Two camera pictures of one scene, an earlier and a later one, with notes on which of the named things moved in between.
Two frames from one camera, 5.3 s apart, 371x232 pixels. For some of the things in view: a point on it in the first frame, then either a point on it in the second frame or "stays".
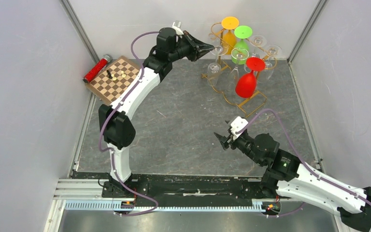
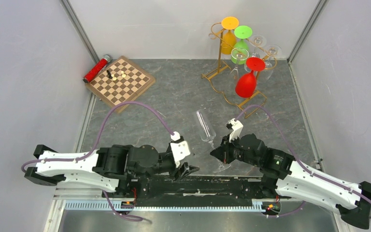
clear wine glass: x=265 y=75 stays
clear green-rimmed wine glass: x=239 y=53 stays
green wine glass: x=240 y=54 stays
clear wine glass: x=214 y=69 -> x=207 y=133
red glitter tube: x=98 y=67 stays
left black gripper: x=195 y=52 -> x=178 y=173
